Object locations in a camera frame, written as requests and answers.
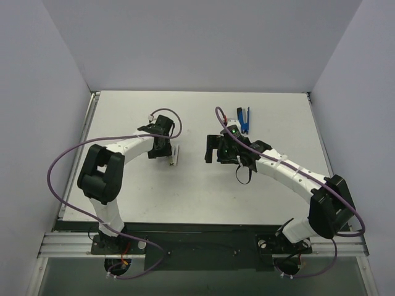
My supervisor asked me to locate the beige stapler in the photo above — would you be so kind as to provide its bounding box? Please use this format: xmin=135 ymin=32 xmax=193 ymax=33
xmin=168 ymin=144 xmax=180 ymax=167

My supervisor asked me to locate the blue stapler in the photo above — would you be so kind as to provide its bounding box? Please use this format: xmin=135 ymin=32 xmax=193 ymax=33
xmin=236 ymin=107 xmax=250 ymax=134

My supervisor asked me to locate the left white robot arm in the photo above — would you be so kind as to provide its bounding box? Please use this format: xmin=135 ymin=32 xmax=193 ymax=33
xmin=77 ymin=115 xmax=175 ymax=254

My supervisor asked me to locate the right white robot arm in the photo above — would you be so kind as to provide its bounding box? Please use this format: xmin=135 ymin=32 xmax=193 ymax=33
xmin=204 ymin=131 xmax=355 ymax=252

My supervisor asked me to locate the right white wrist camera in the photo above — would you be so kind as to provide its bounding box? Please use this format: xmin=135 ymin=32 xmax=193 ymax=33
xmin=220 ymin=118 xmax=241 ymax=138

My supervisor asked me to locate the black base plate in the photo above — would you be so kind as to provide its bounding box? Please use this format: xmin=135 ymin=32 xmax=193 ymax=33
xmin=88 ymin=223 xmax=312 ymax=276

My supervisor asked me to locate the aluminium rail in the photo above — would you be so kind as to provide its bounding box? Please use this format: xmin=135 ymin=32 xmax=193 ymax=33
xmin=38 ymin=232 xmax=103 ymax=258

